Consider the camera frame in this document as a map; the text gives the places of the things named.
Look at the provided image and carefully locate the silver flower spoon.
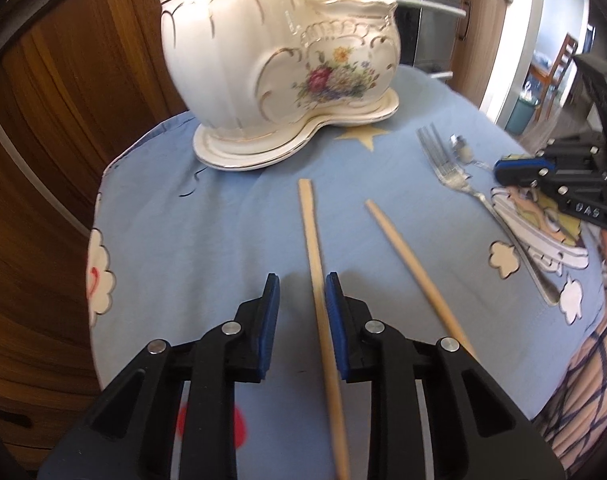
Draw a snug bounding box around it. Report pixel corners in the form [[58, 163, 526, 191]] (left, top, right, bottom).
[[450, 136, 492, 172]]

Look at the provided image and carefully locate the wooden chopstick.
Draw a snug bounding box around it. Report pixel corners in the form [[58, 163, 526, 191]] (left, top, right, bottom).
[[365, 200, 477, 359], [298, 179, 351, 480]]

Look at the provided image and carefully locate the blue cartoon tablecloth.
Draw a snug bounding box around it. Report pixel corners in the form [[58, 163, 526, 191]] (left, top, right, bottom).
[[87, 67, 607, 479]]

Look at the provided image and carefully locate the white porcelain utensil holder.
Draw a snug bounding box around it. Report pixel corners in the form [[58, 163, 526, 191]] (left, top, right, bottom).
[[159, 0, 401, 171]]

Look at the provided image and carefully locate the wooden chair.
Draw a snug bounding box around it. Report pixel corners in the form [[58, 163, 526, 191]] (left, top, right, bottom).
[[528, 34, 578, 122]]

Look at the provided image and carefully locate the silver fork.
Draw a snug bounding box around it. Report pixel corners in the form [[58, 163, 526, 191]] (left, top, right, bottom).
[[417, 125, 561, 306]]

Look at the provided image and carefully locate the teal trash bin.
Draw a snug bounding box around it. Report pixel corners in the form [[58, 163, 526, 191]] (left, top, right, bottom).
[[505, 96, 539, 136]]

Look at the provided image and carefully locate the stainless steel oven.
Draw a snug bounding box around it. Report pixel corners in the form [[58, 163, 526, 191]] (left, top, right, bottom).
[[395, 0, 471, 81]]

